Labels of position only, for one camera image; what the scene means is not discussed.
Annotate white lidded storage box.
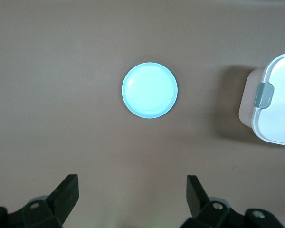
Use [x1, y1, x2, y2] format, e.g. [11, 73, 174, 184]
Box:
[238, 52, 285, 148]

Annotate light blue round plate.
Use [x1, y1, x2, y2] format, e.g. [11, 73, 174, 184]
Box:
[122, 62, 179, 119]

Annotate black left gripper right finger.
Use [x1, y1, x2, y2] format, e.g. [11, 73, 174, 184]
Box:
[181, 175, 283, 228]

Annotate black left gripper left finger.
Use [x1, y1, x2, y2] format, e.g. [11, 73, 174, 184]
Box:
[0, 174, 79, 228]

